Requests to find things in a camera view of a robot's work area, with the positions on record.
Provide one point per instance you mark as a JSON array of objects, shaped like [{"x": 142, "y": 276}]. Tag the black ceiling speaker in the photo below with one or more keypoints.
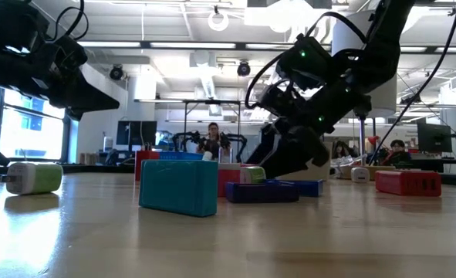
[
  {"x": 244, "y": 68},
  {"x": 116, "y": 72}
]

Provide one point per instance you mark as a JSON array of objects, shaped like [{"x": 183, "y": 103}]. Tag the green white charger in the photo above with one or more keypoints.
[
  {"x": 34, "y": 177},
  {"x": 254, "y": 175}
]

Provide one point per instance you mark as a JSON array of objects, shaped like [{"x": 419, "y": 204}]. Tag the black metal background frame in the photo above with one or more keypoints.
[{"x": 212, "y": 102}]

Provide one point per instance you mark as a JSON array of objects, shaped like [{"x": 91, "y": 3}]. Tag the black computer monitor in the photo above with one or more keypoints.
[
  {"x": 135, "y": 133},
  {"x": 434, "y": 137}
]

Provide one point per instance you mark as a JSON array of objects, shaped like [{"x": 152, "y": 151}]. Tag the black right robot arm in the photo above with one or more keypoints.
[{"x": 389, "y": 34}]

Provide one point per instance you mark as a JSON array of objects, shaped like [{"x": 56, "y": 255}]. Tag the person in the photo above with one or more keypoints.
[
  {"x": 398, "y": 148},
  {"x": 341, "y": 150},
  {"x": 213, "y": 129}
]

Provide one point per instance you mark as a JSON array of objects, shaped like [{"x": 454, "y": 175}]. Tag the narrow red block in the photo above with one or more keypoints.
[{"x": 146, "y": 155}]

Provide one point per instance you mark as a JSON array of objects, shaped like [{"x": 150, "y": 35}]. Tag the teal rectangular block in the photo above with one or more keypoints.
[{"x": 177, "y": 187}]

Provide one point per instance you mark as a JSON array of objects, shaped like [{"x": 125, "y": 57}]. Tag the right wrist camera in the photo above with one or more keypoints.
[{"x": 302, "y": 63}]

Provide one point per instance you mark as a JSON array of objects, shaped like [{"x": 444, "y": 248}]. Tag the long ceiling light bar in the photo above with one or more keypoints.
[{"x": 193, "y": 45}]

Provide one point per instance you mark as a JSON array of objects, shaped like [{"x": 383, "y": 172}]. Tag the small white charger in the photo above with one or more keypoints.
[{"x": 360, "y": 174}]

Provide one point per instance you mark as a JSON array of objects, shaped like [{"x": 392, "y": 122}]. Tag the large window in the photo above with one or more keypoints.
[{"x": 31, "y": 135}]

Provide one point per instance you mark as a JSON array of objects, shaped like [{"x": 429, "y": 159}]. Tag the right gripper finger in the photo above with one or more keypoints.
[
  {"x": 297, "y": 154},
  {"x": 260, "y": 148}
]

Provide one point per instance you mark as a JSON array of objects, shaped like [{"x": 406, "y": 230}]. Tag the blue case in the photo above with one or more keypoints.
[{"x": 308, "y": 188}]

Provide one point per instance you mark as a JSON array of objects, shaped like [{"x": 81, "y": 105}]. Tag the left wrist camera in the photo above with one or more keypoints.
[{"x": 69, "y": 54}]

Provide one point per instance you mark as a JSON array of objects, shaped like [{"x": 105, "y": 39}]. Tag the blue plastic bin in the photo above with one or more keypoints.
[{"x": 181, "y": 156}]

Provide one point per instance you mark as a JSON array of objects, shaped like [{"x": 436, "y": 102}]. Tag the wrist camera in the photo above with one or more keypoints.
[
  {"x": 69, "y": 54},
  {"x": 302, "y": 63}
]

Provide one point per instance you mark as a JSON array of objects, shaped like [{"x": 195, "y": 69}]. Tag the wide red block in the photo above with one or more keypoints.
[{"x": 407, "y": 183}]

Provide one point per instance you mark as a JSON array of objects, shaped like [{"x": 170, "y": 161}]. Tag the background black robot arm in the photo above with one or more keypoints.
[
  {"x": 187, "y": 139},
  {"x": 237, "y": 141}
]

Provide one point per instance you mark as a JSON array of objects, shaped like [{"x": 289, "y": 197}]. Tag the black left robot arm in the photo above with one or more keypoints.
[{"x": 4, "y": 23}]

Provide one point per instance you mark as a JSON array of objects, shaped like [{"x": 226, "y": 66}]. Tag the white shade table lamp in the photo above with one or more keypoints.
[{"x": 386, "y": 104}]

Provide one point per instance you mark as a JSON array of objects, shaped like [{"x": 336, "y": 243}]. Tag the purple case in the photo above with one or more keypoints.
[{"x": 262, "y": 193}]

